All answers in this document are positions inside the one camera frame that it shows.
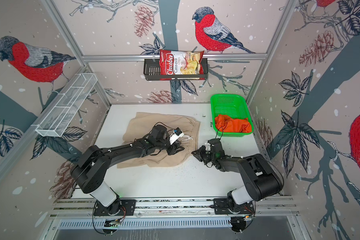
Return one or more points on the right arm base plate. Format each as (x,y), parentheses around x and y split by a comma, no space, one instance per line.
(226,206)

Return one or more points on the white wire mesh shelf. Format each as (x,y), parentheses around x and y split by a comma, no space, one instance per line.
(59,117)

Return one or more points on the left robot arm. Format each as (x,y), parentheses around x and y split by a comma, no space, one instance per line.
(90,170)

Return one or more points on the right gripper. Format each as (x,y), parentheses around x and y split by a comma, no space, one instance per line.
(199,155)

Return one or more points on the red cassava chips bag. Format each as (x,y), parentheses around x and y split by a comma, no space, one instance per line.
(181,63)

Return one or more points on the orange shorts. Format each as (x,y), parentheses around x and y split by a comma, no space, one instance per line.
(226,124)

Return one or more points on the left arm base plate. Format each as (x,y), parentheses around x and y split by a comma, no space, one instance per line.
(121,207)

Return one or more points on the green plastic basket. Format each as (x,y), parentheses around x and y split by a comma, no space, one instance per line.
(234,106)

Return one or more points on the black wall basket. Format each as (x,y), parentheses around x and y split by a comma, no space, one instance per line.
(152,72)

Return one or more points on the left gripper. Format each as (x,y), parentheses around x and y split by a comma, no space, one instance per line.
(173,149)

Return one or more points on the beige shorts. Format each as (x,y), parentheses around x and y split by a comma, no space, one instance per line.
(144,122)

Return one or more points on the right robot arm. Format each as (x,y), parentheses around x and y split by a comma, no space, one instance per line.
(259,179)

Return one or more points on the right controller board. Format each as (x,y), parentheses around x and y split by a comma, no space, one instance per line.
(239,224)

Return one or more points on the aluminium mounting rail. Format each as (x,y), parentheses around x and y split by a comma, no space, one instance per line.
(175,207)

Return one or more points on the controller board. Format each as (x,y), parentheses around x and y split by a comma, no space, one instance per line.
(239,224)
(111,226)

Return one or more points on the left controller board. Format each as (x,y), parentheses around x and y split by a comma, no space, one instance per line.
(111,226)

